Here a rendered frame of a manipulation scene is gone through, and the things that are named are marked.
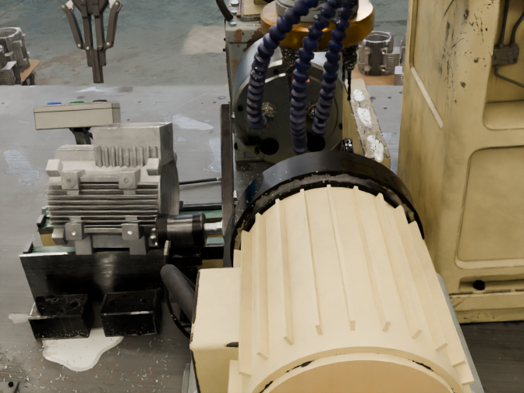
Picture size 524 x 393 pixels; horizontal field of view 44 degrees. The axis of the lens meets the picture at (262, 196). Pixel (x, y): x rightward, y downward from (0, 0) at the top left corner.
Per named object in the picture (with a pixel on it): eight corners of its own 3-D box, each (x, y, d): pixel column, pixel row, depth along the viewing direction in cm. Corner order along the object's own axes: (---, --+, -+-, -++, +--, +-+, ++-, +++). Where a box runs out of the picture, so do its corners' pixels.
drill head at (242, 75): (334, 99, 170) (334, 5, 156) (352, 173, 140) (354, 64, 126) (239, 104, 170) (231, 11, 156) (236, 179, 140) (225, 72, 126)
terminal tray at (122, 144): (175, 160, 123) (172, 122, 122) (161, 168, 113) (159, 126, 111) (113, 161, 124) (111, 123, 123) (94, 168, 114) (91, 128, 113)
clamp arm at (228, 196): (238, 241, 110) (235, 110, 119) (238, 235, 107) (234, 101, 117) (218, 242, 110) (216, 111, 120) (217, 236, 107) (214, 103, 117)
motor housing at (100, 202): (183, 232, 130) (178, 138, 127) (160, 260, 112) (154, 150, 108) (86, 232, 132) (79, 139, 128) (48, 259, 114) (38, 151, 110)
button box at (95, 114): (122, 125, 145) (119, 100, 145) (114, 125, 138) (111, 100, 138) (46, 129, 146) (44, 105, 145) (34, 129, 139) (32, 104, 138)
